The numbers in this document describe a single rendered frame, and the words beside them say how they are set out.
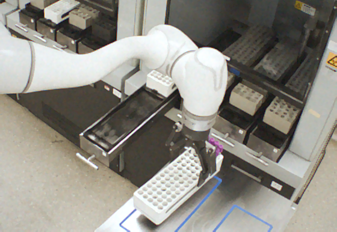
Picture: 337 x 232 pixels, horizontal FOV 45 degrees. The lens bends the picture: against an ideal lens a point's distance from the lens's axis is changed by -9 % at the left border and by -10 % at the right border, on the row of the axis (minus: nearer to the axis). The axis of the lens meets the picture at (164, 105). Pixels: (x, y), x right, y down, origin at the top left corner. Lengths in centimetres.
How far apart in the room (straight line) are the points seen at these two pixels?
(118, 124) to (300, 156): 70
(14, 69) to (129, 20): 112
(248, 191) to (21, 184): 141
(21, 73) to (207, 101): 48
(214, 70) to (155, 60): 17
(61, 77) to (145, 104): 87
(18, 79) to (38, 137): 190
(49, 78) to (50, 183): 166
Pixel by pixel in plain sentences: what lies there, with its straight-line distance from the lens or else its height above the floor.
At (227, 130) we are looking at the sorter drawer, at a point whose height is 77.
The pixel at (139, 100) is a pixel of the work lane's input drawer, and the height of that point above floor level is 80.
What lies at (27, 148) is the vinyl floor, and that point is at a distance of 262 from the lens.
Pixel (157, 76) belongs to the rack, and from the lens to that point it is 170.
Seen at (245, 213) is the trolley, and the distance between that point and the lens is 137.
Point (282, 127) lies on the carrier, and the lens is 163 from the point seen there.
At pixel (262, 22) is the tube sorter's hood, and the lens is 146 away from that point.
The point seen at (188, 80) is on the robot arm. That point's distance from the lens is 105.
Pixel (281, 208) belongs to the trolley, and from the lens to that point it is 141.
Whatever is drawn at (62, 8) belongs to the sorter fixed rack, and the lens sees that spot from 215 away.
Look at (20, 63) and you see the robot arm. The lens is 77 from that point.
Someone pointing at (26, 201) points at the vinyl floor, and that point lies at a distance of 238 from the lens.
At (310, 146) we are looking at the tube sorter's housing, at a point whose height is 81.
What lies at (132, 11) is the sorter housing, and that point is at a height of 102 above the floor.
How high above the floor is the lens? 191
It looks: 42 degrees down
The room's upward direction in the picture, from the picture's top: 7 degrees clockwise
